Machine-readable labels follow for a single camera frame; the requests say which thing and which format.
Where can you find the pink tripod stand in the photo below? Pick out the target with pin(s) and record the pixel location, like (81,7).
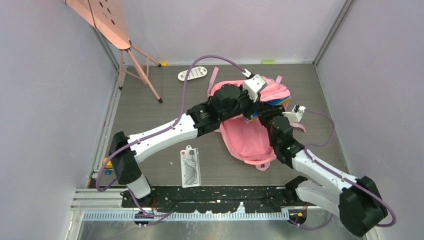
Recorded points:
(107,17)

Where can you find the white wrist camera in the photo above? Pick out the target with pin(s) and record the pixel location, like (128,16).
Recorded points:
(254,86)
(296,114)

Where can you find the clear plastic stationery pack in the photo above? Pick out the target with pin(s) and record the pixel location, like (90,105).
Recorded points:
(190,167)

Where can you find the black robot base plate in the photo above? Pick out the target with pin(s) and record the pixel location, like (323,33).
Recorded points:
(215,199)

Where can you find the yellow blue toy car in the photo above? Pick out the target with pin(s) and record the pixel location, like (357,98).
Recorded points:
(108,169)

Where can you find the light blue paperback book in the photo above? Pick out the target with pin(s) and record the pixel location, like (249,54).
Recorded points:
(267,108)

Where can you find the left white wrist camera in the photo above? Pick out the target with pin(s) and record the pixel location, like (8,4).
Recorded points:
(254,86)

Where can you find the white oval tag card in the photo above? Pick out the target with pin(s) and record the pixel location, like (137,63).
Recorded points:
(195,73)

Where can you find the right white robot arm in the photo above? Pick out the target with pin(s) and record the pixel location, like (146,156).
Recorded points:
(355,201)

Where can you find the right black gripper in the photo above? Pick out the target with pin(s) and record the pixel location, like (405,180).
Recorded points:
(266,113)

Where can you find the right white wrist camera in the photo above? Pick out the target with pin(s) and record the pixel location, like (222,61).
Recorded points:
(296,114)

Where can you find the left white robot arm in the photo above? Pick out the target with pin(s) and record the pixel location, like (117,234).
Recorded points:
(127,152)

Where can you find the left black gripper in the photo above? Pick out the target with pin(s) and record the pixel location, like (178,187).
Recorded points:
(253,105)

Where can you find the green tape marker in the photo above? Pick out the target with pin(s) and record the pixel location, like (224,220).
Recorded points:
(268,62)

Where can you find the pink student backpack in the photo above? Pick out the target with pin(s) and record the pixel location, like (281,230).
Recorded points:
(246,139)

